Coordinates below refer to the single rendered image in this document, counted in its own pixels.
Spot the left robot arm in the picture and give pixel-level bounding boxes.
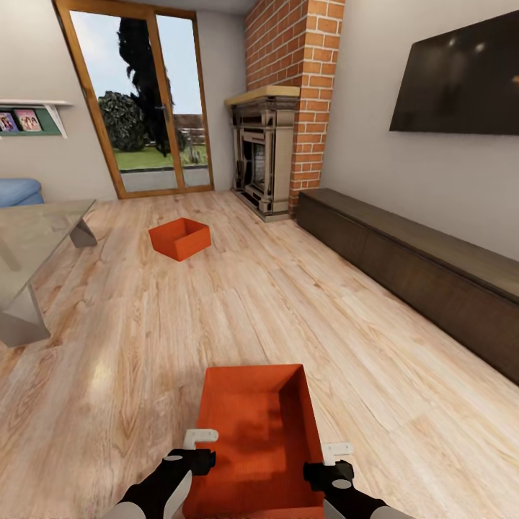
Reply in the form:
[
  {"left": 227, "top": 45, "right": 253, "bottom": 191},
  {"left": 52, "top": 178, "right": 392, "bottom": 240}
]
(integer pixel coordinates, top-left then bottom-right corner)
[{"left": 99, "top": 429, "right": 219, "bottom": 519}]

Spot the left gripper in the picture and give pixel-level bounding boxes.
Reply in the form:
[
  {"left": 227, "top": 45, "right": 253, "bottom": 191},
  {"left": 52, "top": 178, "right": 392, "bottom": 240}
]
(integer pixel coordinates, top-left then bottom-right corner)
[{"left": 169, "top": 449, "right": 216, "bottom": 476}]

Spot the storage box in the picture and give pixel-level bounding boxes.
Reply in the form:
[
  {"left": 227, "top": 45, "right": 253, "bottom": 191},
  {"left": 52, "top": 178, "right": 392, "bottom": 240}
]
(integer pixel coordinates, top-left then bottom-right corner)
[
  {"left": 148, "top": 217, "right": 211, "bottom": 262},
  {"left": 182, "top": 364, "right": 325, "bottom": 519}
]

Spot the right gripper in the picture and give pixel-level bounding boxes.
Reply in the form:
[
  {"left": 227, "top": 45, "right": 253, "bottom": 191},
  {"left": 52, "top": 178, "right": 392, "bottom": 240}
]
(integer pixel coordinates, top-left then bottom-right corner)
[{"left": 303, "top": 460, "right": 353, "bottom": 492}]

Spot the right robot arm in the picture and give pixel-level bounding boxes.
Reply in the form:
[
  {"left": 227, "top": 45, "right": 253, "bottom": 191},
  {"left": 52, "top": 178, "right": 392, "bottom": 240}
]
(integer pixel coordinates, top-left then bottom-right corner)
[{"left": 303, "top": 442, "right": 414, "bottom": 519}]

